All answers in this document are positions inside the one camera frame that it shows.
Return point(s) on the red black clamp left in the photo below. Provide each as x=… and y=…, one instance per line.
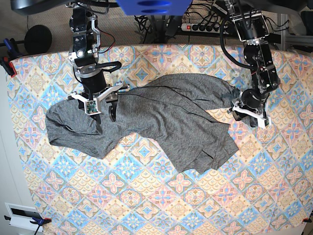
x=12, y=53

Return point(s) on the grey t-shirt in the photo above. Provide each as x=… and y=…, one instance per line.
x=173, y=110

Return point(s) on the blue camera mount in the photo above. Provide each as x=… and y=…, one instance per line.
x=154, y=7

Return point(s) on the white wall outlet box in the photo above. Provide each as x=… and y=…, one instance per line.
x=20, y=216

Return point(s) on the black round stool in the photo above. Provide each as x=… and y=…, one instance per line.
x=38, y=40

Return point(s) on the clamp bottom right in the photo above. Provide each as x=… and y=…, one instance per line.
x=307, y=220

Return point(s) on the blue clamp bottom left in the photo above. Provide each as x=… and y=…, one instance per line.
x=39, y=221

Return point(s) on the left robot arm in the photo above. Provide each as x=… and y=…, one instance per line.
x=251, y=28

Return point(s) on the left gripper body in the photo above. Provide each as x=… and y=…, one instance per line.
x=251, y=103

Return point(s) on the patterned tablecloth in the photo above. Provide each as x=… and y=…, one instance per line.
x=266, y=186

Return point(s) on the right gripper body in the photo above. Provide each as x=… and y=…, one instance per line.
x=95, y=88

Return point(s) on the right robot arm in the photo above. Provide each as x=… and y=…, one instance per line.
x=84, y=56

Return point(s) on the white power strip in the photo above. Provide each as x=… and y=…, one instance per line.
x=201, y=28

